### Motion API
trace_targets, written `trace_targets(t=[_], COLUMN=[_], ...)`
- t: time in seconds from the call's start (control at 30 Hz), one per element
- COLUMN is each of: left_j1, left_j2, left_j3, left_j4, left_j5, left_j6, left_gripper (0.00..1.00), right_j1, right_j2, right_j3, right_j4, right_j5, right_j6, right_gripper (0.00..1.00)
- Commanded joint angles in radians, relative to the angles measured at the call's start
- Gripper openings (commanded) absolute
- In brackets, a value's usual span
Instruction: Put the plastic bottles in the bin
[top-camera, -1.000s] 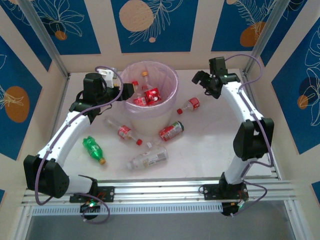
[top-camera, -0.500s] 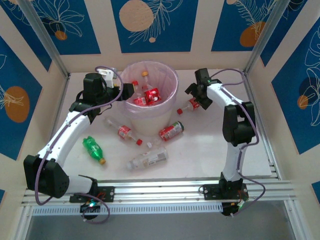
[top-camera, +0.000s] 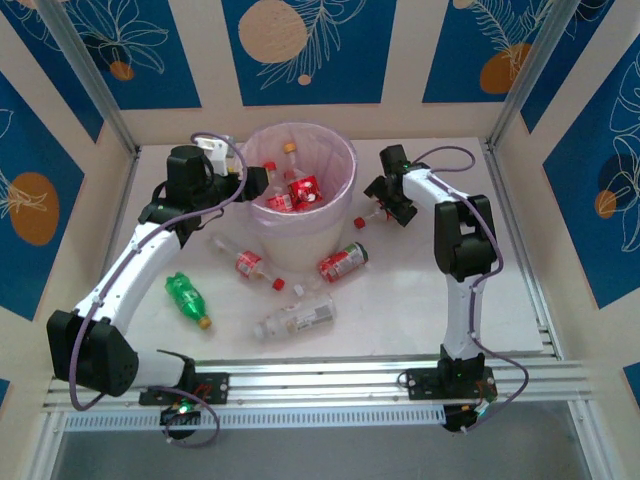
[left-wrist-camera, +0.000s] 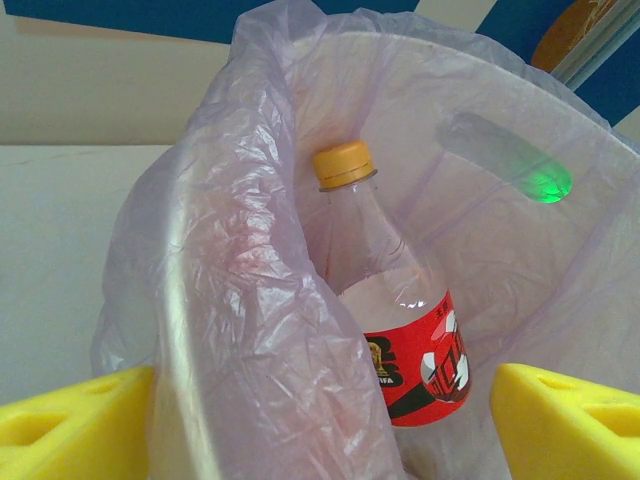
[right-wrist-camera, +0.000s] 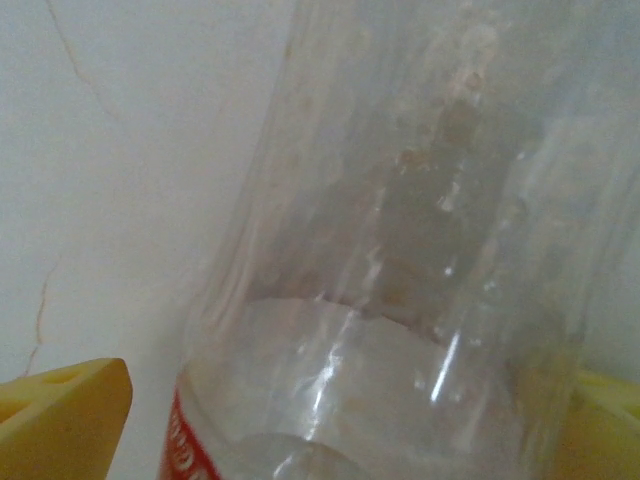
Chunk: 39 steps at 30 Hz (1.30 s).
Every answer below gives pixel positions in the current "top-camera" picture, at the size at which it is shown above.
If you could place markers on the red green label bottle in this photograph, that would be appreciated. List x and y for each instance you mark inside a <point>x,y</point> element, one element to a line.
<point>342,262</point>

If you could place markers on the aluminium frame post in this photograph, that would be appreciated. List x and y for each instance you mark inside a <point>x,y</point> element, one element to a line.
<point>90,70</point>
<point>530,65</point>

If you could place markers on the clear bottle red label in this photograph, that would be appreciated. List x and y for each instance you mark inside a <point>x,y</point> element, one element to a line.
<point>248,263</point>
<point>358,223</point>
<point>280,201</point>

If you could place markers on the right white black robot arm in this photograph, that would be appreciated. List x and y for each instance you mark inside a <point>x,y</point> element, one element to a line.
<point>465,310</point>

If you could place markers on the green bottle yellow cap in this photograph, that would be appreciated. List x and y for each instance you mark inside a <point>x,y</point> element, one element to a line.
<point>186,298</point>

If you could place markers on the bin with translucent bag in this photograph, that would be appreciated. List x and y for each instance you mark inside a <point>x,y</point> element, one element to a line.
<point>330,165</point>

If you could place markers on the clear bottle orange cap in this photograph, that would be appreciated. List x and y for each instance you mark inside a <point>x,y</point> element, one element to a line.
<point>305,190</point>

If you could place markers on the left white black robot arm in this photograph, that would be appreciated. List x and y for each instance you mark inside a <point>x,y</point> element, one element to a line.
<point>130,280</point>

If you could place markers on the clear bottle white label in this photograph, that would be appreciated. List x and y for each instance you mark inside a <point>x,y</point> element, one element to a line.
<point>300,317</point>

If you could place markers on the white plastic bin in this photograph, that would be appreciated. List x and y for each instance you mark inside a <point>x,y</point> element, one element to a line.
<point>300,252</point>

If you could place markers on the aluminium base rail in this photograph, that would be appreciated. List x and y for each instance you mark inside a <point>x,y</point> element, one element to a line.
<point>320,380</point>

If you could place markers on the aluminium table edge rail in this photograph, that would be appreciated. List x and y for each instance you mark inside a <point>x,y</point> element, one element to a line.
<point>530,280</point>
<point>131,175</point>

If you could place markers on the controller board green light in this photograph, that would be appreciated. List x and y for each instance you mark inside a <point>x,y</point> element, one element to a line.
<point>465,417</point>
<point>180,412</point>

